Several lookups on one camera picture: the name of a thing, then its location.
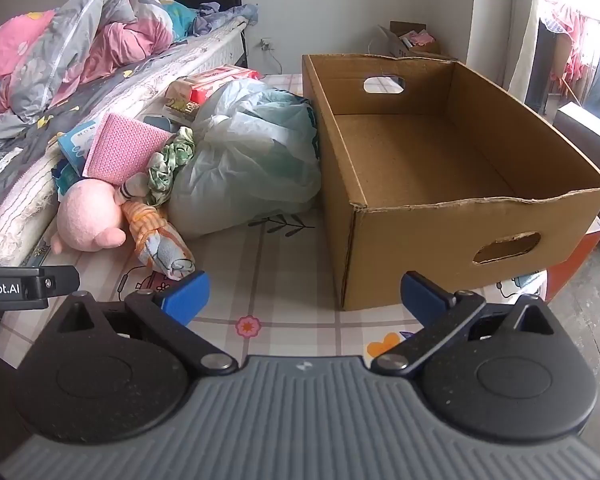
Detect small cardboard box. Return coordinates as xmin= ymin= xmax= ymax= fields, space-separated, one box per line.
xmin=377 ymin=21 xmax=453 ymax=61

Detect orange box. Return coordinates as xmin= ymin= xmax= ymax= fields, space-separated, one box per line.
xmin=545 ymin=216 xmax=600 ymax=303

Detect red tissue pack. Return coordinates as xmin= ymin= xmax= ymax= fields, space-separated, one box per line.
xmin=166 ymin=64 xmax=261 ymax=106

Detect large cardboard box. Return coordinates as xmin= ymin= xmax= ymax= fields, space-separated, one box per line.
xmin=301 ymin=54 xmax=600 ymax=312

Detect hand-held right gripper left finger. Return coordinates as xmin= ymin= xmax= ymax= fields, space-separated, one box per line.
xmin=55 ymin=271 xmax=240 ymax=376

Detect grey printed bed sheet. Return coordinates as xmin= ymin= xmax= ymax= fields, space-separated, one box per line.
xmin=0 ymin=40 xmax=196 ymax=256

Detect lilac blue garment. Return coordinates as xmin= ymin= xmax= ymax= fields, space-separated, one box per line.
xmin=192 ymin=2 xmax=259 ymax=36

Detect striped sock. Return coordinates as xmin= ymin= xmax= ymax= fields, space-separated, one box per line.
xmin=114 ymin=172 xmax=151 ymax=206

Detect pink grey quilt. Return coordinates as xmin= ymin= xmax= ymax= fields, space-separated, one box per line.
xmin=0 ymin=0 xmax=176 ymax=123

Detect grey box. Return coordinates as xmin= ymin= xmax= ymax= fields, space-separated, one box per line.
xmin=552 ymin=101 xmax=600 ymax=256

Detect green floral cloth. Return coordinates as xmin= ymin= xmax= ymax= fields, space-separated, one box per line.
xmin=146 ymin=127 xmax=197 ymax=207

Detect white bed mattress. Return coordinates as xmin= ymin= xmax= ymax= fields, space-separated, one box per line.
xmin=0 ymin=15 xmax=248 ymax=267

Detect pink plush toy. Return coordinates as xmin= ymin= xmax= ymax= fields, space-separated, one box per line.
xmin=50 ymin=178 xmax=127 ymax=253

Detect white plastic bag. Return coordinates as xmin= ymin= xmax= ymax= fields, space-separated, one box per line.
xmin=167 ymin=79 xmax=322 ymax=240

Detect blue white tissue pack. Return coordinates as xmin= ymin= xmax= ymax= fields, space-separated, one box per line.
xmin=56 ymin=121 xmax=106 ymax=168

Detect gold brown packet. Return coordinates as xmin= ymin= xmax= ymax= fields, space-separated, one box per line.
xmin=162 ymin=97 xmax=201 ymax=122

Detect teal garment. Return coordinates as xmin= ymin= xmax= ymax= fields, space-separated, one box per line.
xmin=159 ymin=0 xmax=199 ymax=38

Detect pink sponge cloth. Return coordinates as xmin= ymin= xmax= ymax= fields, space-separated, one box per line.
xmin=81 ymin=113 xmax=175 ymax=181

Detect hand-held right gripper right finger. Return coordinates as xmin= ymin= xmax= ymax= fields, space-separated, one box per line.
xmin=371 ymin=271 xmax=557 ymax=376

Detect pink hanging clothes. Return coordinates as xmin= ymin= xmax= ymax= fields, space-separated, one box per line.
xmin=540 ymin=0 xmax=600 ymax=91

